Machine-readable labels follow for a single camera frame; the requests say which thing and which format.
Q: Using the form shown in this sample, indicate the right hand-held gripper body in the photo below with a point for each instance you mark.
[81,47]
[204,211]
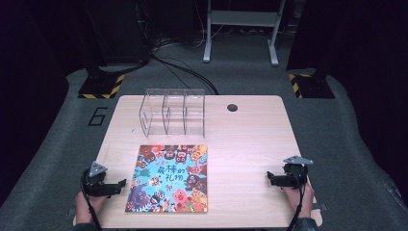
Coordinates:
[293,178]

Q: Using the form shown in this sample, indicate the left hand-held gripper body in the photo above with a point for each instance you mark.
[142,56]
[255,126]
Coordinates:
[96,184]

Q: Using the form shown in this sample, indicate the colourful picture book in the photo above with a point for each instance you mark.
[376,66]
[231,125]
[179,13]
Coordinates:
[168,179]

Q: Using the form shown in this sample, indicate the clear acrylic book rack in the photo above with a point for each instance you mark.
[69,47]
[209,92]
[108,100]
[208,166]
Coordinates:
[174,112]

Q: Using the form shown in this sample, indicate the person's right hand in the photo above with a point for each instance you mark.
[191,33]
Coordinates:
[301,200]

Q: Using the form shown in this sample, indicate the person's left hand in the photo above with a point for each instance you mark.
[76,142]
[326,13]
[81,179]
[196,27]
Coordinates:
[84,208]

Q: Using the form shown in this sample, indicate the black yellow striped stand base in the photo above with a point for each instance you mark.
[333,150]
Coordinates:
[316,86]
[101,85]

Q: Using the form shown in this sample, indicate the black cabinet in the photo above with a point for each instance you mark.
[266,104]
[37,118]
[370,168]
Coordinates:
[118,29]

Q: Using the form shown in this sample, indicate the white metal stand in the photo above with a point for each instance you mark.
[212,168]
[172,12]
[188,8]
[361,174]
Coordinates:
[243,18]

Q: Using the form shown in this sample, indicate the metal table edge bracket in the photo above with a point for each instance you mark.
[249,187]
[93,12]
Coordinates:
[320,207]

